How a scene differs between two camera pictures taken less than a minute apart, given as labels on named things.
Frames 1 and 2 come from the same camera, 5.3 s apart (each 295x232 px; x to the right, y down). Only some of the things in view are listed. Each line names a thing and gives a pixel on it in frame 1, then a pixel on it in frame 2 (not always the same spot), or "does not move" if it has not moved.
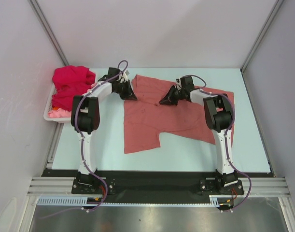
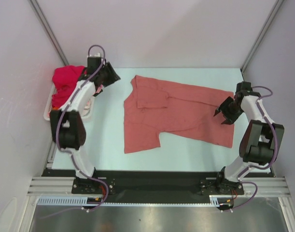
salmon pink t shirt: (145, 117) does not move
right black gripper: (169, 98) -> (231, 118)
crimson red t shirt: (68, 81) does not move
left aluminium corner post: (40, 14) does not move
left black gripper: (129, 94) -> (113, 77)
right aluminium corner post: (277, 6) does not move
